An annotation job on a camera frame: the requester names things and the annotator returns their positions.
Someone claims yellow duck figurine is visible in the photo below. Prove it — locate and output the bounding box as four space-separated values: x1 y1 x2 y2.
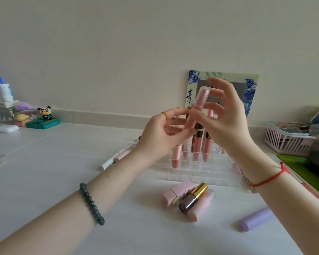
14 113 31 127

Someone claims pink matte lipstick tube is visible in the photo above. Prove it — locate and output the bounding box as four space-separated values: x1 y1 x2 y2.
114 146 136 162

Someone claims lavender lipstick tube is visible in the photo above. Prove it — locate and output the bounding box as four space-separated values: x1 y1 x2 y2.
238 207 276 233

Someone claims black cap pink lipgloss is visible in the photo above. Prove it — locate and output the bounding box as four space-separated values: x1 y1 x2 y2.
203 131 213 162

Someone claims light pink round tube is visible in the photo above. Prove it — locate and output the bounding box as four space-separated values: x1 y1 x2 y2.
189 189 215 223

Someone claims white slim tube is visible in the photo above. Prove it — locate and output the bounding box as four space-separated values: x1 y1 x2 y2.
99 148 125 172

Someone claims white glue bottle blue cap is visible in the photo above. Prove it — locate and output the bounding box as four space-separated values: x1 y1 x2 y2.
0 76 14 102

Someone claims pink plastic basket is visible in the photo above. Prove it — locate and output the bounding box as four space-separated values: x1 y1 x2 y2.
264 121 317 157

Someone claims pink gloss black cap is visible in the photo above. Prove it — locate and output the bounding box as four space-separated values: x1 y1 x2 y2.
192 123 204 162

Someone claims grey wall socket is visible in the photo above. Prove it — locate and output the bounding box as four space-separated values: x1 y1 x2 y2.
197 80 216 104
228 81 247 107

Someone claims orange lipgloss silver cap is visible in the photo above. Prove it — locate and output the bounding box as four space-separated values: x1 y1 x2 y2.
300 182 319 208

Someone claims pink square lipstick gold band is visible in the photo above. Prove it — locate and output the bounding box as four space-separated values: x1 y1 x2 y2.
161 180 196 209

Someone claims green mat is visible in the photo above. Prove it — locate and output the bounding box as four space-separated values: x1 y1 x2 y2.
276 154 319 201

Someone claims person's right forearm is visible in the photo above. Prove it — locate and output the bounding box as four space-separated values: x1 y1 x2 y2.
234 146 319 255

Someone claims person's left hand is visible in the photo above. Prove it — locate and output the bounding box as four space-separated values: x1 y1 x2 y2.
134 108 197 168

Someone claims purple plush toy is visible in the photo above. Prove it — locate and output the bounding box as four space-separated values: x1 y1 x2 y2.
17 101 39 112

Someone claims blue floral socket frame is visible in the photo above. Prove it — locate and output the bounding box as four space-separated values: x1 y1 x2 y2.
185 70 260 117

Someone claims clear acrylic lipstick organizer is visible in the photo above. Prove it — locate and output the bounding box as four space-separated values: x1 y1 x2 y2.
157 146 242 188

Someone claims white earbuds case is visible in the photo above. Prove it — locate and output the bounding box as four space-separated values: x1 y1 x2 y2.
0 124 19 134

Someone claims panda figurine green base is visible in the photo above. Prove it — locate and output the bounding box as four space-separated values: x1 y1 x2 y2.
26 106 61 130

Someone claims clear bottle white cap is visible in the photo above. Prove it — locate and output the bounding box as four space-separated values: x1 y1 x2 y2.
0 100 19 123

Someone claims green bead bracelet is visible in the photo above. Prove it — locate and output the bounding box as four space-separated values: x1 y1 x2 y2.
79 182 106 227

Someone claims coral pink capsule lipstick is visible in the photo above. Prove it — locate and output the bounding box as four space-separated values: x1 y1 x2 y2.
172 144 182 170

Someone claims person's left forearm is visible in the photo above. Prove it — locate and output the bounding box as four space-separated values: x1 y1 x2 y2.
0 148 155 255

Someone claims gold cap brown bottle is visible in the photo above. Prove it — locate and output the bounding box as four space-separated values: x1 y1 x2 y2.
178 182 209 214

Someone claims person's right hand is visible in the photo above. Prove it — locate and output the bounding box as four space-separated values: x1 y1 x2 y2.
190 78 258 162

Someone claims striped brown lip tube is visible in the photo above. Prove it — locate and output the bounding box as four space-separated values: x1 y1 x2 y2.
232 163 258 194

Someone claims red string bracelet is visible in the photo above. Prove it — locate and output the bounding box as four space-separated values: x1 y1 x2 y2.
248 161 292 188

